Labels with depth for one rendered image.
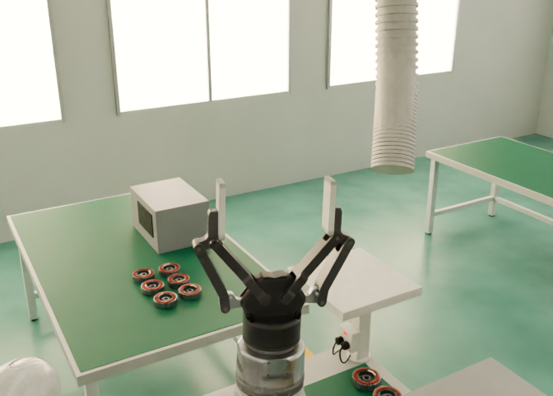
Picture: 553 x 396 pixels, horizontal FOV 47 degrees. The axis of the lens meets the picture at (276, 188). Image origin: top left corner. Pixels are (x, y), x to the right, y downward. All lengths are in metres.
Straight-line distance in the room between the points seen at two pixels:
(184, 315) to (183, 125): 3.18
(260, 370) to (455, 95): 7.17
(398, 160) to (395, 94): 0.25
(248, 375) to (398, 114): 1.68
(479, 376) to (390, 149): 0.94
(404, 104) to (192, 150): 3.86
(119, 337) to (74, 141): 3.01
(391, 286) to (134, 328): 1.22
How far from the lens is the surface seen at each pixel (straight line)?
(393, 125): 2.37
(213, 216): 0.75
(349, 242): 0.80
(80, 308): 3.17
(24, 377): 1.28
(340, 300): 2.23
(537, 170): 5.20
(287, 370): 0.82
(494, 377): 1.78
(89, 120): 5.65
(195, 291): 3.12
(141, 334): 2.91
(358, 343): 2.64
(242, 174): 6.35
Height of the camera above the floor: 2.35
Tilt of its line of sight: 21 degrees down
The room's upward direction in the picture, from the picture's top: straight up
